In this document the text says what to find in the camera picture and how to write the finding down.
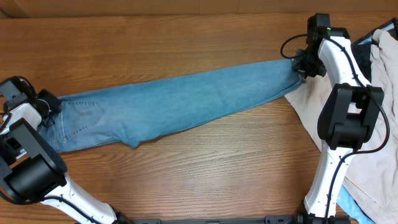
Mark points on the light blue denim jeans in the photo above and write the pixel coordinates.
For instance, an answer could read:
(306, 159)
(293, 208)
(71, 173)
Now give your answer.
(141, 112)

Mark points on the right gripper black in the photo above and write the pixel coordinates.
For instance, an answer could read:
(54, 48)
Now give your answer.
(298, 66)

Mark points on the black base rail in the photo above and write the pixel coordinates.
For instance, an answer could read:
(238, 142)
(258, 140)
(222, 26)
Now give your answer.
(211, 221)

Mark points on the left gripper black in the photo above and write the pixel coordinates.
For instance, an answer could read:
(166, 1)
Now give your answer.
(53, 102)

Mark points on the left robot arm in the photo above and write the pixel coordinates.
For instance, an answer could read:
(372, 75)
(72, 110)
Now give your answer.
(31, 170)

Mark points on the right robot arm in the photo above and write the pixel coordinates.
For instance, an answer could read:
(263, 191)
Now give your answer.
(347, 119)

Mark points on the light blue cloth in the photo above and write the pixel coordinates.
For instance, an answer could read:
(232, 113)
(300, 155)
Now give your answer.
(351, 208)

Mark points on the dark patterned garment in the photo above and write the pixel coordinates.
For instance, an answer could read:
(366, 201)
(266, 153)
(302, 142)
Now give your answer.
(361, 48)

